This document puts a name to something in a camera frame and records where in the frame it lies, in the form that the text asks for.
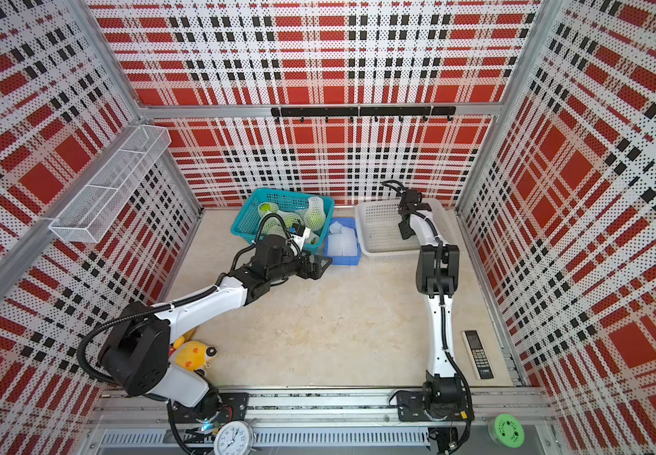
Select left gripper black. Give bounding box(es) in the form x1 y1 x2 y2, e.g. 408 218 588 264
268 247 332 282

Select green custard apple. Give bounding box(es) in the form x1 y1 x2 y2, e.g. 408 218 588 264
303 210 326 233

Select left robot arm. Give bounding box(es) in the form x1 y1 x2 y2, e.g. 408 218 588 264
76 235 333 420

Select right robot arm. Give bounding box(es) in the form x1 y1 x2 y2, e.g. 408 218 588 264
397 189 473 423

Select stack of white foam nets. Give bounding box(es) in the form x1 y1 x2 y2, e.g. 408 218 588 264
326 222 358 258

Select sleeved custard apple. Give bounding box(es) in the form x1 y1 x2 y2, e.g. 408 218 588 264
258 202 279 218
278 210 304 229

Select blue plastic tray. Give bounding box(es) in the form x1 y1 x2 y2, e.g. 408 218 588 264
324 217 361 267

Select white plastic basket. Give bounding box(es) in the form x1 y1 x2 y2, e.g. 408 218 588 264
353 197 459 262

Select teal plastic basket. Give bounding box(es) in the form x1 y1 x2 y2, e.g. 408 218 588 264
231 188 336 253

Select yellow plush toy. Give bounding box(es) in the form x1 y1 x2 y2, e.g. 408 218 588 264
170 329 218 375

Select white remote control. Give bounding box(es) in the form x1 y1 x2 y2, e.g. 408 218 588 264
463 330 495 380

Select round pressure gauge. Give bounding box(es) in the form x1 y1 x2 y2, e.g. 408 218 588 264
213 421 254 455

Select green tape spool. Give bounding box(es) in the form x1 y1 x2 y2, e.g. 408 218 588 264
487 413 525 449

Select black hook rail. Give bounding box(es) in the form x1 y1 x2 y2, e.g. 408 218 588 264
270 105 457 121

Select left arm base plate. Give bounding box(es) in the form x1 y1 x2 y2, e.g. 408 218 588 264
169 392 250 426

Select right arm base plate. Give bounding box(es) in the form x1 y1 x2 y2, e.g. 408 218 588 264
390 390 475 422

